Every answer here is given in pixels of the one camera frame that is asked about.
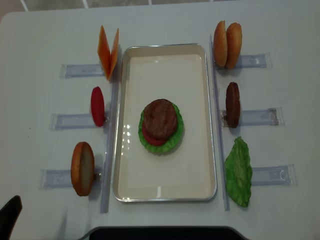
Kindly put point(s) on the orange cheese slice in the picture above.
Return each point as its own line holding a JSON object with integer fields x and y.
{"x": 114, "y": 52}
{"x": 104, "y": 53}

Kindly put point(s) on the black robot base front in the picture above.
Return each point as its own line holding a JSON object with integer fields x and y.
{"x": 164, "y": 233}

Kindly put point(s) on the brown meat patty on burger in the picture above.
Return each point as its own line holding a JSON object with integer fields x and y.
{"x": 160, "y": 119}

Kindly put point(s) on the red tomato slice on burger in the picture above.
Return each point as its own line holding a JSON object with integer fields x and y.
{"x": 150, "y": 140}

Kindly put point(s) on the green lettuce leaf on burger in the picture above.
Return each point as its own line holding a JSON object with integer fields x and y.
{"x": 172, "y": 141}

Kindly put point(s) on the standing red tomato slice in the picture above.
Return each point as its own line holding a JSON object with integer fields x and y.
{"x": 97, "y": 107}

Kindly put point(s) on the standing brown meat patty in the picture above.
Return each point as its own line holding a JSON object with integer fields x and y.
{"x": 233, "y": 106}

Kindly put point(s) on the standing green lettuce leaf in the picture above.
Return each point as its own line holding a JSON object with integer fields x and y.
{"x": 238, "y": 173}

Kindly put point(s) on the cream rectangular metal tray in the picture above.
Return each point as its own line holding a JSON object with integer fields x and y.
{"x": 178, "y": 73}

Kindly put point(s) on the standing bun half left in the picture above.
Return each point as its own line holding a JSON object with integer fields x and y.
{"x": 82, "y": 169}

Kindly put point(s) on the clear holder middle left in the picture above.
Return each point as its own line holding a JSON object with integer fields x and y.
{"x": 71, "y": 121}

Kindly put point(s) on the clear holder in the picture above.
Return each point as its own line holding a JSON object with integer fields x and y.
{"x": 71, "y": 121}
{"x": 261, "y": 60}
{"x": 80, "y": 70}
{"x": 50, "y": 179}
{"x": 262, "y": 117}
{"x": 282, "y": 175}

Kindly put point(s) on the sesame bun outer right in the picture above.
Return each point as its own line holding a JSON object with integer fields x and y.
{"x": 220, "y": 45}

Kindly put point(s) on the sesame bun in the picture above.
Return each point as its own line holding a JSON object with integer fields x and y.
{"x": 220, "y": 45}
{"x": 234, "y": 44}

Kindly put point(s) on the clear holder top left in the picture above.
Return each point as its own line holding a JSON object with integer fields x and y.
{"x": 80, "y": 70}

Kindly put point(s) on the sesame bun inner right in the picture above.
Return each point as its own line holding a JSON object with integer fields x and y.
{"x": 234, "y": 44}

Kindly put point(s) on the clear holder middle right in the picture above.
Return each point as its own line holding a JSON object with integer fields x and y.
{"x": 262, "y": 117}

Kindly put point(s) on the clear holder top right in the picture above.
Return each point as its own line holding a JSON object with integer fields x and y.
{"x": 261, "y": 60}

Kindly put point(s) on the clear holder bottom left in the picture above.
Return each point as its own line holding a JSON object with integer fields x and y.
{"x": 50, "y": 179}

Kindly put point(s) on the clear holder bottom right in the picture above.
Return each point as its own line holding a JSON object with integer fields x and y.
{"x": 282, "y": 175}

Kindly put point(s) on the left long clear acrylic rail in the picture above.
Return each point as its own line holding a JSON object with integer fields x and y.
{"x": 111, "y": 134}

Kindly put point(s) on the long clear acrylic rail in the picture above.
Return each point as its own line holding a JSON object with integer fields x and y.
{"x": 226, "y": 200}
{"x": 111, "y": 134}

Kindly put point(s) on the right long clear acrylic rail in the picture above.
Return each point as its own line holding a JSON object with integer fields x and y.
{"x": 226, "y": 200}

